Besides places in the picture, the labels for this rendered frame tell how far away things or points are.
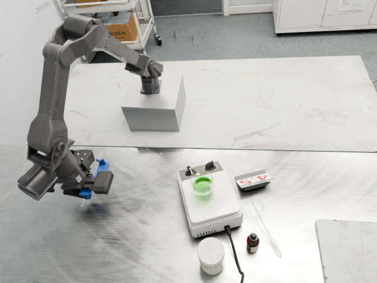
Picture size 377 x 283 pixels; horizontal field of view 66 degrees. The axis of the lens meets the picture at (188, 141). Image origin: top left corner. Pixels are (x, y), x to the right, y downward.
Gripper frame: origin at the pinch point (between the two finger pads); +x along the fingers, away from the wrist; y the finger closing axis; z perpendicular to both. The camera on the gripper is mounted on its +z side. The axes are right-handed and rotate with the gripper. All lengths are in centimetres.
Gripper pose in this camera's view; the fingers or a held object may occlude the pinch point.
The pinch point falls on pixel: (84, 191)
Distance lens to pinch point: 85.8
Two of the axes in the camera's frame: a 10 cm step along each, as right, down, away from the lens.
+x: 1.1, 6.5, 7.5
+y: -9.9, 0.0, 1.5
